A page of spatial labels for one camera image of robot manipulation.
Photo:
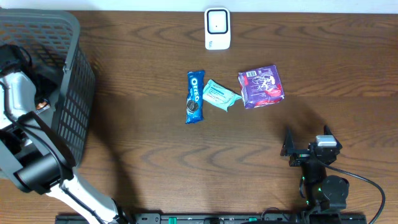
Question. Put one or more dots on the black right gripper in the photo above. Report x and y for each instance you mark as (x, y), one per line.
(300, 155)

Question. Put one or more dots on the purple snack package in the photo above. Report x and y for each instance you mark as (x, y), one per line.
(261, 87)

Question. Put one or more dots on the mint green wipes pack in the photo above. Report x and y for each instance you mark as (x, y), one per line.
(219, 96)

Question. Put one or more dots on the blue Oreo cookie pack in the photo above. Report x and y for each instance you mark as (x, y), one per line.
(194, 105)

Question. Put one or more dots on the orange snack packet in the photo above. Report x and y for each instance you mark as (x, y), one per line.
(42, 105)

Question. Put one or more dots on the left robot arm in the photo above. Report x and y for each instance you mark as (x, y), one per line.
(33, 156)

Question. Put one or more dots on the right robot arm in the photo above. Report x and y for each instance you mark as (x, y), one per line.
(325, 194)

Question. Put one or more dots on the grey plastic mesh basket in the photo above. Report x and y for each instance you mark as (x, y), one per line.
(51, 40)

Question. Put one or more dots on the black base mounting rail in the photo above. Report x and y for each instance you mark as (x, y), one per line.
(156, 218)

